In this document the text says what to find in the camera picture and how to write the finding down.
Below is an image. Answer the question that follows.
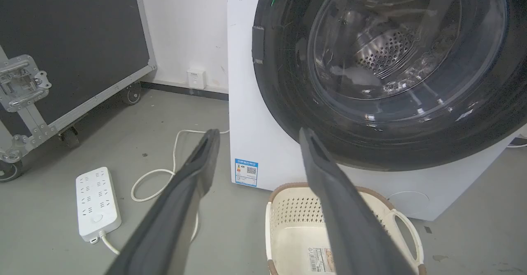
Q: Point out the white power strip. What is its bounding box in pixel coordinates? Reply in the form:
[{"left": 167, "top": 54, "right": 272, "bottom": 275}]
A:
[{"left": 76, "top": 167, "right": 122, "bottom": 245}]

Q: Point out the black flight case with wheels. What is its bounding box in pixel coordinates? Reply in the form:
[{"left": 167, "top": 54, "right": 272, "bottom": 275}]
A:
[{"left": 0, "top": 0, "right": 157, "bottom": 182}]

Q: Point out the white wall socket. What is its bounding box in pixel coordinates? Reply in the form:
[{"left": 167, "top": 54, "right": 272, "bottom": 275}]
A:
[{"left": 187, "top": 69, "right": 207, "bottom": 90}]

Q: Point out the white power cable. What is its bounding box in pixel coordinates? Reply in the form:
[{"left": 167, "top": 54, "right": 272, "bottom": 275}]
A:
[{"left": 99, "top": 129, "right": 230, "bottom": 256}]

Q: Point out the white washing machine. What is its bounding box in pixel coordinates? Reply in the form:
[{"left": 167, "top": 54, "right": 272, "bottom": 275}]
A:
[{"left": 226, "top": 0, "right": 527, "bottom": 221}]

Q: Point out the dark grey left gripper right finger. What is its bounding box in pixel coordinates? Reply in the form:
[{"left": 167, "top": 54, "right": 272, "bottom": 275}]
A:
[{"left": 299, "top": 128, "right": 417, "bottom": 275}]

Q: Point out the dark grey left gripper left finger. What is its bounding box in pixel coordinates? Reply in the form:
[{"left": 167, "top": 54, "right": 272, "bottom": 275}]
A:
[{"left": 105, "top": 129, "right": 221, "bottom": 275}]

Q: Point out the round black washing machine door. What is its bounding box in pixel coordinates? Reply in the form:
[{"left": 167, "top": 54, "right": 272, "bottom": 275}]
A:
[{"left": 252, "top": 0, "right": 527, "bottom": 172}]

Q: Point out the cream plastic laundry basket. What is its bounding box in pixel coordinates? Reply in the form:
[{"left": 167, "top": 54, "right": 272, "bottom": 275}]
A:
[{"left": 265, "top": 182, "right": 427, "bottom": 275}]

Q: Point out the blue energy label sticker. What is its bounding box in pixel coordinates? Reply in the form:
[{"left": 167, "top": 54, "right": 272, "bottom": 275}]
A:
[{"left": 235, "top": 158, "right": 259, "bottom": 187}]

